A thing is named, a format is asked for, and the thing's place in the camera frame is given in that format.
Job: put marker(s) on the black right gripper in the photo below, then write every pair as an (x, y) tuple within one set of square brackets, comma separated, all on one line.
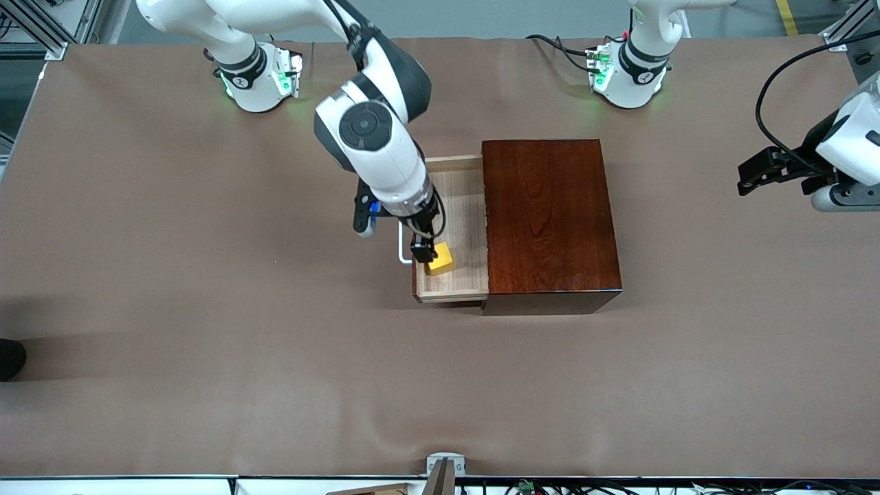
[(421, 229)]

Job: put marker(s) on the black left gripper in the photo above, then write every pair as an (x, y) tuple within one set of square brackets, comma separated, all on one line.
[(803, 159)]

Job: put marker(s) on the yellow block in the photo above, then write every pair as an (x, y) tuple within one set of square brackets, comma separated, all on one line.
[(441, 261)]

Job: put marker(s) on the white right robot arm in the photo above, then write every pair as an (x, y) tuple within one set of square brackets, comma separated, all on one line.
[(385, 158)]

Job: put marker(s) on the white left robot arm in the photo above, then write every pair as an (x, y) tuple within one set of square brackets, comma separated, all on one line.
[(639, 75)]

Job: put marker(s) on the dark red wooden cabinet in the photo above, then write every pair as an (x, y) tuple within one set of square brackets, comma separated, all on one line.
[(550, 220)]

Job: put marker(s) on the small black round foot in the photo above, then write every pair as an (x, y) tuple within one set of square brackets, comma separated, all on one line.
[(863, 59)]

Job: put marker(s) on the table cover cloth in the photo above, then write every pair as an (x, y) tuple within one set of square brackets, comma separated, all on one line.
[(206, 275)]

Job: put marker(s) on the light wooden board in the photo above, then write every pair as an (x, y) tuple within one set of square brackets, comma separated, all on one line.
[(385, 490)]

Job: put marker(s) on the black round knob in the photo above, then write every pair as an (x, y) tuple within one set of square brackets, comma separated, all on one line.
[(10, 359)]

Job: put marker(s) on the aluminium frame profile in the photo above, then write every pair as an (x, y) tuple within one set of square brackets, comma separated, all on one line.
[(849, 27), (41, 31)]

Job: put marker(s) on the white frame rail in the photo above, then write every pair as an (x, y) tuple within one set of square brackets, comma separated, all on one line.
[(137, 487)]

